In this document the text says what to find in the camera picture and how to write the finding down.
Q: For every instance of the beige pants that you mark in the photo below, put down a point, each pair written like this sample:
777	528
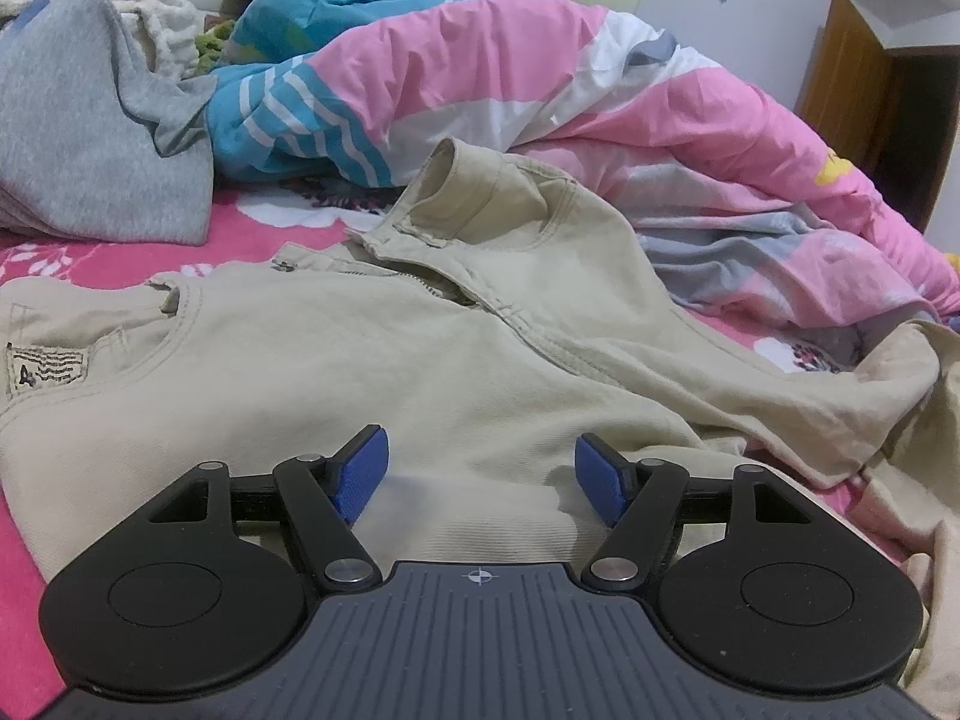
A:
375	360

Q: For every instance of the white fluffy blanket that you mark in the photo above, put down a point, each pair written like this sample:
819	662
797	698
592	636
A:
172	22

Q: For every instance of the pink blue floral quilt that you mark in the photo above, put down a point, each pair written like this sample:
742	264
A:
675	127

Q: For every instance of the wooden nightstand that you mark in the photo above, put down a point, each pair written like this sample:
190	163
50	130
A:
847	79

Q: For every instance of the pink floral fleece blanket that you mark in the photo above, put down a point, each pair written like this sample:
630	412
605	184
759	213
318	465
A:
90	255

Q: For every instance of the grey sweatshirt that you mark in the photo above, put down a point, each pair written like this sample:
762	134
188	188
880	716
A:
75	127

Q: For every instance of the green cloth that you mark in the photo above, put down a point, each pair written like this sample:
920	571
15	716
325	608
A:
214	41

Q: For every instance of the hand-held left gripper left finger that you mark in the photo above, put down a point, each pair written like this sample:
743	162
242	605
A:
366	472

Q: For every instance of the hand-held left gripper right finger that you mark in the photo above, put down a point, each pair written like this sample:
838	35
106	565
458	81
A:
596	480

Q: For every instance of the blue cloth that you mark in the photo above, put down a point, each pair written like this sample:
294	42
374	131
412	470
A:
30	15

